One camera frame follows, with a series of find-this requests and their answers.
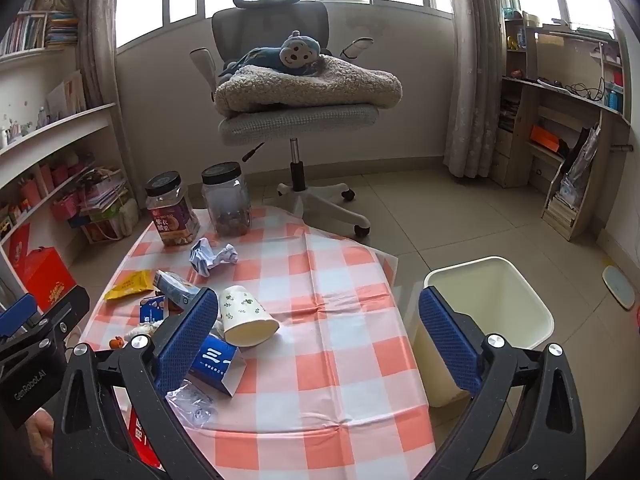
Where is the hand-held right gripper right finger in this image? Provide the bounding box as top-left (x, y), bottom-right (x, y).
top-left (415, 286), bottom-right (586, 480)

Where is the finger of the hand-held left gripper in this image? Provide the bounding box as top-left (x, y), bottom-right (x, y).
top-left (0, 285), bottom-right (92, 361)

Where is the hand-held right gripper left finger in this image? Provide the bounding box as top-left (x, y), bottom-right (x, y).
top-left (52, 287), bottom-right (223, 480)

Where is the cream plastic waste bin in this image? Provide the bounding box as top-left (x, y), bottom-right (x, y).
top-left (410, 256), bottom-right (555, 409)

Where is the leaf print paper cup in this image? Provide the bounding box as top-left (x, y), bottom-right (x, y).
top-left (218, 284), bottom-right (281, 349)

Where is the clear plastic wrapper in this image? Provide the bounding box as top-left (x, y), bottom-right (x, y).
top-left (165, 379), bottom-right (219, 429)

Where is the yellow snack packet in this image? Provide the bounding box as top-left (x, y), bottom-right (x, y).
top-left (104, 270), bottom-right (159, 302)

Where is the person's left hand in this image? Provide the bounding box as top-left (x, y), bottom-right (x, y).
top-left (24, 407), bottom-right (57, 460)

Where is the blue white carton box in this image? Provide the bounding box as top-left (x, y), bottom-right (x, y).
top-left (186, 332), bottom-right (246, 399)

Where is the small blue white box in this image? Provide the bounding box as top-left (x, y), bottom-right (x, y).
top-left (139, 296), bottom-right (171, 325)

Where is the red cardboard box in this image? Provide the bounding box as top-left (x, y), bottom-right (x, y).
top-left (9, 247), bottom-right (77, 312)

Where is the light blue packet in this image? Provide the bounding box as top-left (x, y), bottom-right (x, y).
top-left (154, 270), bottom-right (203, 309)

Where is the crumpled white blue paper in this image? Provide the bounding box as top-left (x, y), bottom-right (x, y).
top-left (189, 238), bottom-right (239, 277)

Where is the red paper bag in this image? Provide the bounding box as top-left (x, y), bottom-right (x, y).
top-left (127, 405), bottom-right (161, 469)

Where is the orange white checkered tablecloth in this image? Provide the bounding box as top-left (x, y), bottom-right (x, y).
top-left (80, 205), bottom-right (437, 480)

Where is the purple label nut jar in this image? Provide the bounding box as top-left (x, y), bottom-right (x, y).
top-left (145, 171), bottom-right (201, 247)

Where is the pile of pink gift bags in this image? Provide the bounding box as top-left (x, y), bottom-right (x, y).
top-left (20, 160), bottom-right (127, 242)

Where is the clear jar black lid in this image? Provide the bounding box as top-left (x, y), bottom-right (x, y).
top-left (201, 161), bottom-right (252, 237)

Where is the stack of books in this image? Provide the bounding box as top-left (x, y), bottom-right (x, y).
top-left (542, 194), bottom-right (587, 242)

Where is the light blue bathroom scale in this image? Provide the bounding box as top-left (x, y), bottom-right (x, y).
top-left (601, 265), bottom-right (637, 312)

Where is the hanging plastic bag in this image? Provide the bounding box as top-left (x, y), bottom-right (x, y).
top-left (560, 122), bottom-right (602, 211)

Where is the wooden desk with shelves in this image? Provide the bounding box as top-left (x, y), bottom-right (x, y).
top-left (492, 7), bottom-right (632, 242)

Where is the orange flat box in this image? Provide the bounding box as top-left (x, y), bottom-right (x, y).
top-left (530, 125), bottom-right (561, 151)

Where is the beige lace curtain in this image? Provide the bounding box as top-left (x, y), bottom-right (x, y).
top-left (442, 0), bottom-right (509, 179)
top-left (75, 0), bottom-right (132, 109)

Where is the beige fleece blanket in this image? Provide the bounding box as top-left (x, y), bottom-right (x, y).
top-left (214, 55), bottom-right (404, 117)

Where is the row of books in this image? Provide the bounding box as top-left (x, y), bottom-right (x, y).
top-left (0, 10), bottom-right (81, 57)

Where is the blue monkey plush toy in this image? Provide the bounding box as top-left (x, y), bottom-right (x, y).
top-left (219, 30), bottom-right (332, 79)

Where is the grey mesh office chair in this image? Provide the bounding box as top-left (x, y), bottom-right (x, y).
top-left (190, 0), bottom-right (374, 237)

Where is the white wall shelf unit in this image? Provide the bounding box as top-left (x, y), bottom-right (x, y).
top-left (0, 10), bottom-right (134, 311)

